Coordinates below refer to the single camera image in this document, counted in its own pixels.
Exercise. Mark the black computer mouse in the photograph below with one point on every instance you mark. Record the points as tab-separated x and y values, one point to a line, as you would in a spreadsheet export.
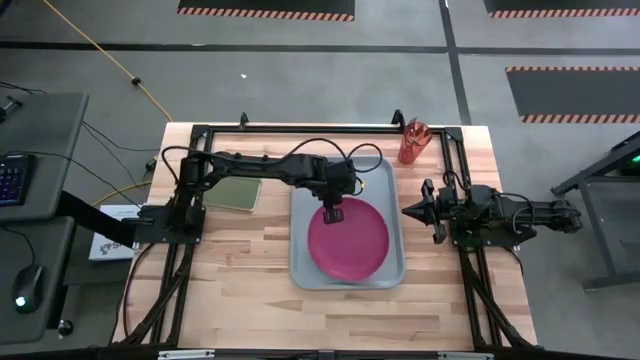
27	287

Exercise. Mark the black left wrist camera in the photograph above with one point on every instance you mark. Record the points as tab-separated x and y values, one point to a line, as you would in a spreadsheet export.
347	175

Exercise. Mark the black flat bar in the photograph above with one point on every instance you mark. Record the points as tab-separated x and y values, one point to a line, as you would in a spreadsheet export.
95	217

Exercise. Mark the dark metal desk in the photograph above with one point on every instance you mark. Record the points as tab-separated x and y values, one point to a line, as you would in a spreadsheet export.
607	220

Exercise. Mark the grey desk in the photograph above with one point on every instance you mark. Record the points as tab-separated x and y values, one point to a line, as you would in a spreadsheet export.
30	240
50	130

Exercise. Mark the black aluminium table frame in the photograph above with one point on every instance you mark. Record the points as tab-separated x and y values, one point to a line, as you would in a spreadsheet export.
320	131

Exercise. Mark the black backlit keyboard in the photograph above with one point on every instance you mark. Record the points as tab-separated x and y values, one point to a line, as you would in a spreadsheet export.
14	179

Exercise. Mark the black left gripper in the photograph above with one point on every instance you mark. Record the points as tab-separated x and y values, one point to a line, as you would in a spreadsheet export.
324	185

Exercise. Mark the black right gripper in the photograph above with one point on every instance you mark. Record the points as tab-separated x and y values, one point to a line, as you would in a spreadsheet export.
440	212

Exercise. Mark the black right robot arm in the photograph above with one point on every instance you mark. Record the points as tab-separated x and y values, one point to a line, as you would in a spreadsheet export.
540	215

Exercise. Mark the black hazard-striped floor mat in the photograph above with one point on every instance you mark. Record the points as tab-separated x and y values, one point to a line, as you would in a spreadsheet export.
575	92
265	6
560	5

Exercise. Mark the white printed box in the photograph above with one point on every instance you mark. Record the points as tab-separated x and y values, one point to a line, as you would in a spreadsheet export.
112	240

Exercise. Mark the silver metal bracket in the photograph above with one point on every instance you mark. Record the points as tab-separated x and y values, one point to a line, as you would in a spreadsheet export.
186	355
465	356

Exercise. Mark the grey plastic tray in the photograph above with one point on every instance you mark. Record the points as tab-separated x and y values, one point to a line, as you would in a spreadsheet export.
385	175

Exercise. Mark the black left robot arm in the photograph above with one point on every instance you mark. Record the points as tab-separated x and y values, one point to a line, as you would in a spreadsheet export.
250	167

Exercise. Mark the red translucent plastic cup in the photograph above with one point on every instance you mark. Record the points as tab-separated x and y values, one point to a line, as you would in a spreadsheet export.
411	152

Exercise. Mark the magenta plastic plate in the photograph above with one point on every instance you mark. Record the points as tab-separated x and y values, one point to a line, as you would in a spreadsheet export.
350	245

